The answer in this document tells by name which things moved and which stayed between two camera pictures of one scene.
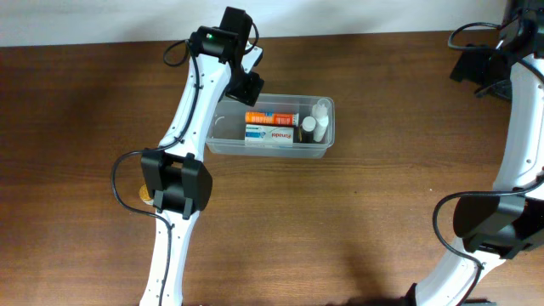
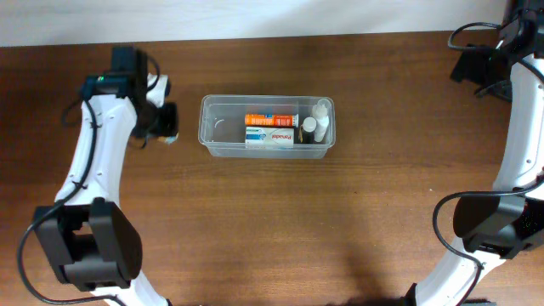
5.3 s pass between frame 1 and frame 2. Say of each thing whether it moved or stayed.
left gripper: moved
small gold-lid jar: moved
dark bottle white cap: stayed
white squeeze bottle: stayed
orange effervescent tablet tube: stayed
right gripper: stayed
